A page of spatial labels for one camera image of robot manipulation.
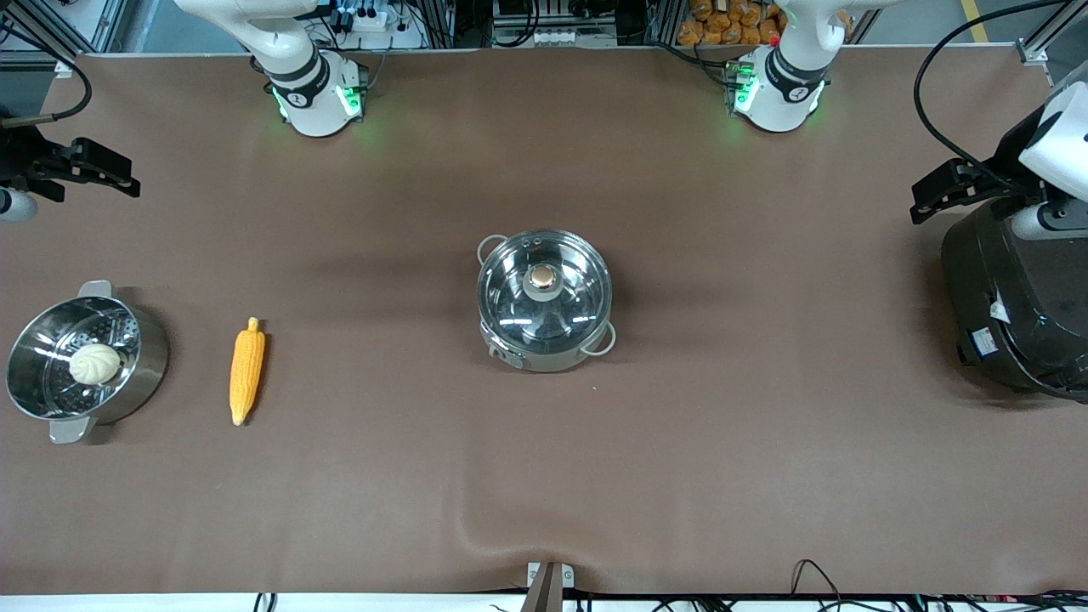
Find yellow corn cob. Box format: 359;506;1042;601
229;317;266;427

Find glass pot lid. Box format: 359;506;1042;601
478;231;613;354

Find steel steamer pot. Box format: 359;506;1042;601
5;280;169;445

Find silver cooking pot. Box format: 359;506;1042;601
476;231;617;373

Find black rice cooker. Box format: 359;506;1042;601
940;200;1088;403

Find white steamed bun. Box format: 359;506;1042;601
69;343;122;386

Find bag of orange buns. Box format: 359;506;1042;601
677;0;785;47

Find white power strip with plugs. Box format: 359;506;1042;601
330;0;428;49

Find brown table mat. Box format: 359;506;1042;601
0;47;1088;596

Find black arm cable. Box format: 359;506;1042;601
913;0;1088;175
0;24;94;130

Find aluminium frame post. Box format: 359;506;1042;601
1018;0;1088;67

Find black looped cable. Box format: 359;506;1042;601
790;558;844;611

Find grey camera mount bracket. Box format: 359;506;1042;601
521;561;575;612

